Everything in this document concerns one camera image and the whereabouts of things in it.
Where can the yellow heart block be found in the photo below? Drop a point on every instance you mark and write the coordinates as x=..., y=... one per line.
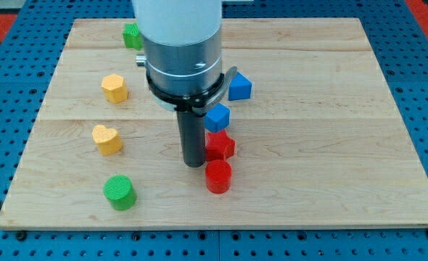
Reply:
x=107, y=140

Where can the green star block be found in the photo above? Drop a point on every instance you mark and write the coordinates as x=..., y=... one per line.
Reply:
x=132, y=37

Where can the blue cube block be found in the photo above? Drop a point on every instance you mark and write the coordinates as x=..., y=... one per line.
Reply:
x=218, y=118

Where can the blue triangle block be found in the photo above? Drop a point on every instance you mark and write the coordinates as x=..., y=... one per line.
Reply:
x=240, y=88

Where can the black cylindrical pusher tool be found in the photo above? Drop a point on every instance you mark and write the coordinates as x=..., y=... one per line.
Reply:
x=192, y=134

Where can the red star block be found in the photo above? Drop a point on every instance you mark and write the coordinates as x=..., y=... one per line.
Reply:
x=219, y=146

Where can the red cylinder block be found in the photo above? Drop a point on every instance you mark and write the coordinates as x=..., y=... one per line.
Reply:
x=218, y=176

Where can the green cylinder block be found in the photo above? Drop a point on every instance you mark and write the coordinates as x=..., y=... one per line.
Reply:
x=119, y=192

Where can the wooden board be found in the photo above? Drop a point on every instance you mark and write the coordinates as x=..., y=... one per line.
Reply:
x=320, y=145

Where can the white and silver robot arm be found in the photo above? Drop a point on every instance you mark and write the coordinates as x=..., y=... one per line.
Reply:
x=182, y=46

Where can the yellow hexagon block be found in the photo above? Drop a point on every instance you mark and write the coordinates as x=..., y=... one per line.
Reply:
x=114, y=88

